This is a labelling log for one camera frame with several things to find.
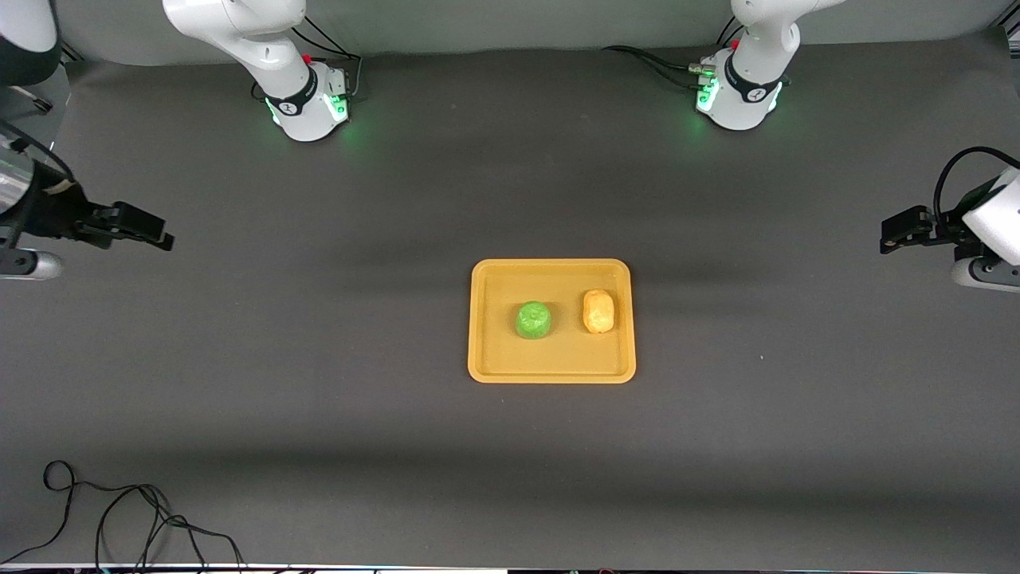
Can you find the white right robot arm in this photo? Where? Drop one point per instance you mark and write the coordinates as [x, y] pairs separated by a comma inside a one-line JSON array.
[[307, 104]]

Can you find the yellow plastic tray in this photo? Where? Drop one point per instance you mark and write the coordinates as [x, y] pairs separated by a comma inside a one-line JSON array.
[[550, 359]]

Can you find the yellow potato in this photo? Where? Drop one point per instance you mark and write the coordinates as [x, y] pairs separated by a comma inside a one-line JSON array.
[[598, 312]]

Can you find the green apple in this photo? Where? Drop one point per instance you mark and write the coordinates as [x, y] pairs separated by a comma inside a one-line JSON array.
[[533, 320]]

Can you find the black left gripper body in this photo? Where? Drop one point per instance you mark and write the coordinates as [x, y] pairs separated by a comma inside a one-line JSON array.
[[939, 226]]

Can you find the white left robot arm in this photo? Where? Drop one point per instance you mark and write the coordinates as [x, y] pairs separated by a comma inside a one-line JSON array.
[[745, 96]]

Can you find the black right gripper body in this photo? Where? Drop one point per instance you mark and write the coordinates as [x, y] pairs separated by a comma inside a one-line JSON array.
[[57, 214]]

